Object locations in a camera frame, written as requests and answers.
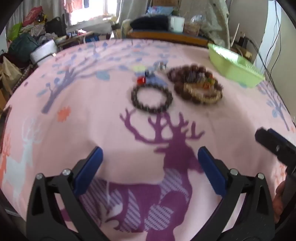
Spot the red bag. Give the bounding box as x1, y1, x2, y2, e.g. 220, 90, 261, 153
22, 6, 43, 26

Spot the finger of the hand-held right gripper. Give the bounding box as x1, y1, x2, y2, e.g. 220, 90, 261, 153
255, 127, 296, 166

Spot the grey-green hanging cloth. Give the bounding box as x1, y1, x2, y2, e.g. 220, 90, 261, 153
201, 0, 231, 49

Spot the pink deer printed blanket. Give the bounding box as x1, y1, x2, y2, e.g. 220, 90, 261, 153
0, 38, 296, 241

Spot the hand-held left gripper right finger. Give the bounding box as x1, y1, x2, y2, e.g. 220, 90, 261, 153
192, 146, 275, 241

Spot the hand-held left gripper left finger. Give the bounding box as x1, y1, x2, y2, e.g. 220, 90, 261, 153
26, 146, 109, 241

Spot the dark hanging cable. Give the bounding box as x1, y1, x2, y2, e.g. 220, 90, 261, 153
262, 9, 282, 78

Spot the purple bead bracelet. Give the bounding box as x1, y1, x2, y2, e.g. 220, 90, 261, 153
134, 61, 170, 86

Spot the dark bead bracelet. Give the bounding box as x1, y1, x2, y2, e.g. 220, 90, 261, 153
131, 84, 173, 114

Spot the reddish brown bead bracelet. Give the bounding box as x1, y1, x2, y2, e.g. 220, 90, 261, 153
167, 65, 213, 83
174, 77, 223, 104

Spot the wooden side table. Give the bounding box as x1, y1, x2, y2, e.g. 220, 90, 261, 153
126, 30, 210, 48

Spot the brown paper bag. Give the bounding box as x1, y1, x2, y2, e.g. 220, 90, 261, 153
0, 57, 23, 94

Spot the dark green bag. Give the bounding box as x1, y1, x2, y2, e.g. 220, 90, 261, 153
8, 34, 38, 61

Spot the white bucket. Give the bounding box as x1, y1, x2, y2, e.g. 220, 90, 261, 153
30, 39, 58, 66

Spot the dark folded cloth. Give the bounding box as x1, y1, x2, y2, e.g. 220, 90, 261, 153
131, 16, 170, 31

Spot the green plastic tray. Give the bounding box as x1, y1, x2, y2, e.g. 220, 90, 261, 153
208, 44, 266, 88

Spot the person's right hand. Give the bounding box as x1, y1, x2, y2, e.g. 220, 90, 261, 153
274, 181, 288, 224

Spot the blue cloth bundle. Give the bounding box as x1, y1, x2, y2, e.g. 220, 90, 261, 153
147, 6, 174, 17

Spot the white mug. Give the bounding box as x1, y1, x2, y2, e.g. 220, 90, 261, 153
170, 16, 185, 32

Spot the black backpack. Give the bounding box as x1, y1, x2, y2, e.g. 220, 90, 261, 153
45, 17, 67, 37

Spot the clear glass jar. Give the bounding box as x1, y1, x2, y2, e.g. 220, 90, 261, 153
184, 14, 206, 36

